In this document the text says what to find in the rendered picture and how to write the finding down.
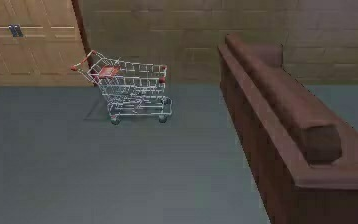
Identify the light wooden room door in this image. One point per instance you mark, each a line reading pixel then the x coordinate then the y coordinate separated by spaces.
pixel 37 43

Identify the brown sofa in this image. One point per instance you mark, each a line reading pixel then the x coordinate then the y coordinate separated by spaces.
pixel 287 110

